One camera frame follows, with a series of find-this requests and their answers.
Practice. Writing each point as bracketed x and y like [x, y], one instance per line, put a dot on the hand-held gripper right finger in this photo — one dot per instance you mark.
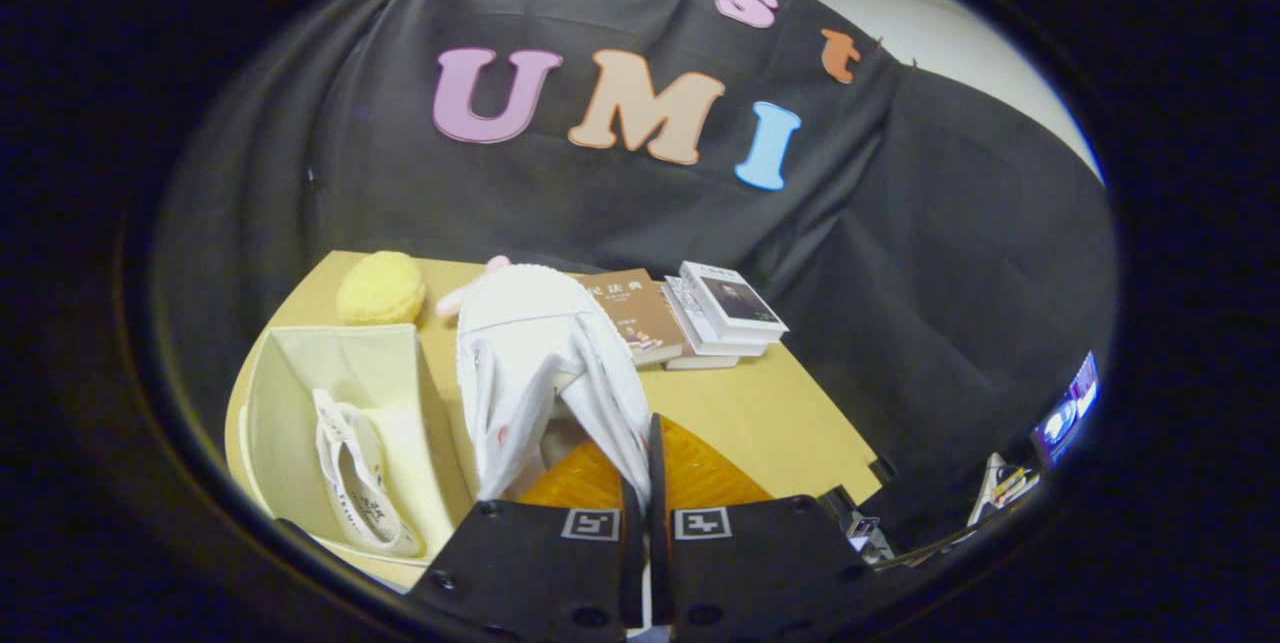
[658, 533]

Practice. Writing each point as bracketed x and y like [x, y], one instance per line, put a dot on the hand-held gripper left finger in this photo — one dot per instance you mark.
[631, 553]

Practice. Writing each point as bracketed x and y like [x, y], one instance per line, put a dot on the white canvas shoe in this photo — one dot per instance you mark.
[365, 503]
[530, 323]

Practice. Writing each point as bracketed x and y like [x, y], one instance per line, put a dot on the beige fabric storage box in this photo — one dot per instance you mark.
[350, 363]

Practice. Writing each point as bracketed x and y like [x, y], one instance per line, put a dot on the brown paperback book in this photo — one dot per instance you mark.
[630, 308]

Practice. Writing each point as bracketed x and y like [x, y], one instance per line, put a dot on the white book with dark cover picture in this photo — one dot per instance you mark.
[735, 298]

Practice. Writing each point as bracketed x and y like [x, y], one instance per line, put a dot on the green and pink plush toy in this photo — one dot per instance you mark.
[452, 302]

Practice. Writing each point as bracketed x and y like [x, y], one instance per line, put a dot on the black backdrop cloth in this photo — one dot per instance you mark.
[600, 213]

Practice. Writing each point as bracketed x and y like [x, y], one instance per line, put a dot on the dark equipment pile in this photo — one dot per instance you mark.
[1005, 488]

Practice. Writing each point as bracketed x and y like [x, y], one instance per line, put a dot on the yellow plush toy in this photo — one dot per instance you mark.
[380, 288]

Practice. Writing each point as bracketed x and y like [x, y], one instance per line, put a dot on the lit computer screen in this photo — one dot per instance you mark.
[1068, 413]

